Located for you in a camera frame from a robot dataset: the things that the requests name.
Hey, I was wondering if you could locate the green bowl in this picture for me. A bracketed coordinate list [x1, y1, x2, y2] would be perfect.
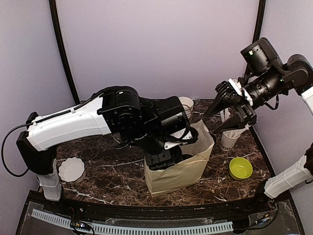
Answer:
[229, 157, 253, 181]

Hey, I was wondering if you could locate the black plastic cup lid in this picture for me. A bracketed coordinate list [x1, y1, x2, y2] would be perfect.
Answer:
[181, 154, 193, 160]

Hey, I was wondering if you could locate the cream paper bag with handles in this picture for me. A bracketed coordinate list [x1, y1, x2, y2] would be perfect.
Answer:
[144, 119, 215, 197]

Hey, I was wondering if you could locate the left black frame post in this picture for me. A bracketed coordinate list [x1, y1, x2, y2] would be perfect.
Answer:
[48, 0, 80, 104]

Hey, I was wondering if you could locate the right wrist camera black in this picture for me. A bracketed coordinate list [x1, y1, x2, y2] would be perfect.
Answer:
[240, 37, 283, 76]

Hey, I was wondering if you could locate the right black frame post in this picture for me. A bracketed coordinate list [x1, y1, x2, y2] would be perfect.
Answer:
[252, 0, 266, 43]

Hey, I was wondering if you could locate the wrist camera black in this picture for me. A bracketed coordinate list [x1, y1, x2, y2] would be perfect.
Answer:
[240, 37, 283, 76]
[155, 96, 189, 135]

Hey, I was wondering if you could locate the white scalloped bowl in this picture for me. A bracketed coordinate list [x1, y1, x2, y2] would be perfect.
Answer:
[58, 157, 86, 184]

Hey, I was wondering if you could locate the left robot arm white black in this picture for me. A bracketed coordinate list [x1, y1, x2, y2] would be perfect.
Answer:
[16, 86, 190, 213]

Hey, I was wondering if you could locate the black frame post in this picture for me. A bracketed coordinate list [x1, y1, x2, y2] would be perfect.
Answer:
[48, 0, 80, 104]
[252, 0, 266, 43]

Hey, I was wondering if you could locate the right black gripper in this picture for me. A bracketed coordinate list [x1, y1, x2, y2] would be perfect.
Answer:
[203, 66, 286, 134]

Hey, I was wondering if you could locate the white cup holding straws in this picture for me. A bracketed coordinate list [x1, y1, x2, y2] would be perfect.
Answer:
[220, 132, 240, 152]

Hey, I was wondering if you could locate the stack of paper cups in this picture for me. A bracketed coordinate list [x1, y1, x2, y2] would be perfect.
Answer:
[179, 96, 194, 119]

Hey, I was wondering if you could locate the bundle of wrapped straws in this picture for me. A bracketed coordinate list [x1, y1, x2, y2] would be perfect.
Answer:
[220, 108, 250, 138]

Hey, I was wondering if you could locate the white cable duct strip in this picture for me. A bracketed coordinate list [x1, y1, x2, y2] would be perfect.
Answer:
[31, 209, 233, 235]

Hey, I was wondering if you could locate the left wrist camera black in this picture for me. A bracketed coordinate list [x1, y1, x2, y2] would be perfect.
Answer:
[155, 96, 189, 135]

